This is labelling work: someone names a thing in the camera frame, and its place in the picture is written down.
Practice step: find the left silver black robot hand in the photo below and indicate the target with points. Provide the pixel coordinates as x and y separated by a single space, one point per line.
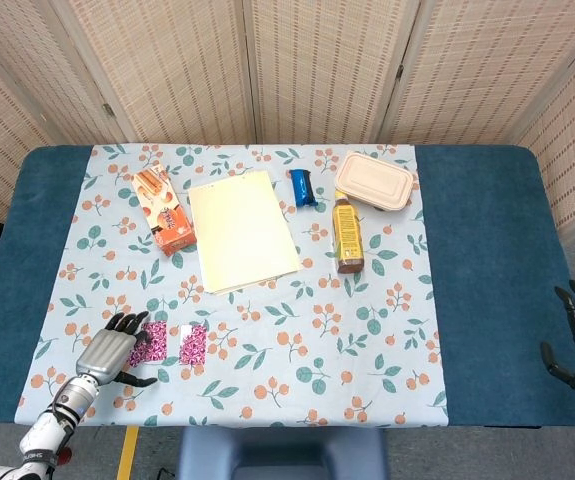
104 357

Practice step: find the pink patterned packet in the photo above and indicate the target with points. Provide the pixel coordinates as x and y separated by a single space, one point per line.
194 347
154 347

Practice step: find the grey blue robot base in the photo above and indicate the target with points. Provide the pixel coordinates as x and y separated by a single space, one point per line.
282 455

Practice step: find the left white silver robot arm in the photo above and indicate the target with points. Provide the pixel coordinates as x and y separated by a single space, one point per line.
47 430

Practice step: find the pale yellow paper sheet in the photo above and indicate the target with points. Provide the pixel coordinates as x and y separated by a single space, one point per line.
242 230

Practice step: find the orange biscuit snack box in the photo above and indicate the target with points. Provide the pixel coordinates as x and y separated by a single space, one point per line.
164 212

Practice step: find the teal blue table cover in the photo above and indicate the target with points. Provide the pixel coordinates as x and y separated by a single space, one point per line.
487 250

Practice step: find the floral berry print tablecloth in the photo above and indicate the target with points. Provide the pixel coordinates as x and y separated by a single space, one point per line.
267 360

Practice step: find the blue snack packet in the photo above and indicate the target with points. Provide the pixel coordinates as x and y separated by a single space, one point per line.
303 189

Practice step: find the yellow label tea bottle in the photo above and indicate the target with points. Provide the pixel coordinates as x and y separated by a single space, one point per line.
348 232

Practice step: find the beige lidded lunch box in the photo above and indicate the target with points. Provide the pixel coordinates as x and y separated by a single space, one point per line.
373 181

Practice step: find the woven bamboo folding screen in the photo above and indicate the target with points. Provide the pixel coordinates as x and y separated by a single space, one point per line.
317 75

